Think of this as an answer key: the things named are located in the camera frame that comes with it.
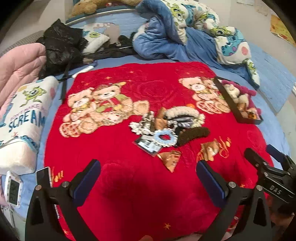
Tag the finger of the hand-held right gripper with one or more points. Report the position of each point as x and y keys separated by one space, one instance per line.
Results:
x=274 y=152
x=253 y=156

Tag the red bear print blanket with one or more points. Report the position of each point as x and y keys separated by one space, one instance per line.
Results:
x=129 y=185

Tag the metal bed rail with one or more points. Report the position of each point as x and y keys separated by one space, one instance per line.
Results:
x=104 y=12

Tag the beige fluffy hair clip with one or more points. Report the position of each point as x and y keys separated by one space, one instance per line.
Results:
x=182 y=110

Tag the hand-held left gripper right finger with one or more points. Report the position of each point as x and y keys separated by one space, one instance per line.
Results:
x=209 y=180

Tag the blue bed sheet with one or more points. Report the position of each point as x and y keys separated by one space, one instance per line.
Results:
x=268 y=62

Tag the white scrunchie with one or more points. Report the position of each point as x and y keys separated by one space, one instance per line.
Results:
x=138 y=126

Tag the white digital clock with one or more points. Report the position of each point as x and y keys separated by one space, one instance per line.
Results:
x=12 y=188

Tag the pink quilt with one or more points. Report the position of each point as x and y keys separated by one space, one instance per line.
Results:
x=20 y=67

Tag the white stick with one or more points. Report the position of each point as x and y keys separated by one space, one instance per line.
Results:
x=86 y=69

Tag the large white cartoon pillow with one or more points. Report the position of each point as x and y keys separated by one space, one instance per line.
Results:
x=23 y=115

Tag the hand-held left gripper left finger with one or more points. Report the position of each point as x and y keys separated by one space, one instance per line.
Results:
x=86 y=178

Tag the small white cartoon pillow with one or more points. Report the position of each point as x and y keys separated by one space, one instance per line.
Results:
x=94 y=39

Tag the black smartphone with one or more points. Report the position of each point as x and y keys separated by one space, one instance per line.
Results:
x=44 y=176

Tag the yellow wall poster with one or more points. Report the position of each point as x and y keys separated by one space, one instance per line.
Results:
x=281 y=27

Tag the brown plush bear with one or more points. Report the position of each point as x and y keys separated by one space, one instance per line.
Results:
x=85 y=7

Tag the black puffer jacket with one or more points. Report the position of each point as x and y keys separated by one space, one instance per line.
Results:
x=60 y=46

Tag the white wall paper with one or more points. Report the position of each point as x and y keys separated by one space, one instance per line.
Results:
x=262 y=7

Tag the black box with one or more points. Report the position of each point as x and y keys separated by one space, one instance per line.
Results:
x=227 y=97

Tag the black garment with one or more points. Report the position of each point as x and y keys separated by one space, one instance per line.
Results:
x=111 y=53

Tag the blue scrunchie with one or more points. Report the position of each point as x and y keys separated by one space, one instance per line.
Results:
x=157 y=134

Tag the orange snack packet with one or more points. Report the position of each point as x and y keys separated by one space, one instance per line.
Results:
x=161 y=120
x=171 y=160

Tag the blue cartoon quilt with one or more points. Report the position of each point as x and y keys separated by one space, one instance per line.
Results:
x=161 y=44

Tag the clear sticker bag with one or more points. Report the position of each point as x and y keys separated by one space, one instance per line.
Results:
x=185 y=120

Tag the brown fluffy hair clip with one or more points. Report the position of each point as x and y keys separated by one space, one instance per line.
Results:
x=194 y=135

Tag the clear bag with black item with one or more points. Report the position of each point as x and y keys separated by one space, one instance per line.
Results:
x=145 y=143

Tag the cream fluffy hair clip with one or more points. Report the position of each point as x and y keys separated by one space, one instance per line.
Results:
x=232 y=91

